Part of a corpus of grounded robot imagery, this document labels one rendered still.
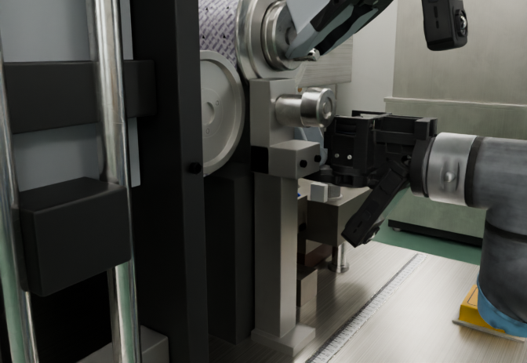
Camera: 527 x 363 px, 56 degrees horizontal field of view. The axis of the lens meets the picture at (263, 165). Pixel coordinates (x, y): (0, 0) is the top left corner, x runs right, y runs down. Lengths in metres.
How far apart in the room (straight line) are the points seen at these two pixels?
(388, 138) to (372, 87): 4.86
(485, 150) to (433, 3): 0.15
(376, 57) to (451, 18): 4.92
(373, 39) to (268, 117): 4.92
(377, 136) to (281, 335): 0.25
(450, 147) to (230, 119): 0.23
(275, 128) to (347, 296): 0.30
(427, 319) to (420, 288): 0.08
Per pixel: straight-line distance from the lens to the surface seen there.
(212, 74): 0.50
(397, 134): 0.56
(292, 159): 0.50
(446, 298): 0.75
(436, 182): 0.54
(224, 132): 0.52
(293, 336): 0.61
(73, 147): 0.27
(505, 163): 0.52
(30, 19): 0.26
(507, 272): 0.54
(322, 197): 0.69
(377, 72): 5.39
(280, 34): 0.54
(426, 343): 0.65
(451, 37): 0.48
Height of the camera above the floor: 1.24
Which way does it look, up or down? 13 degrees down
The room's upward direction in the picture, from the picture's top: straight up
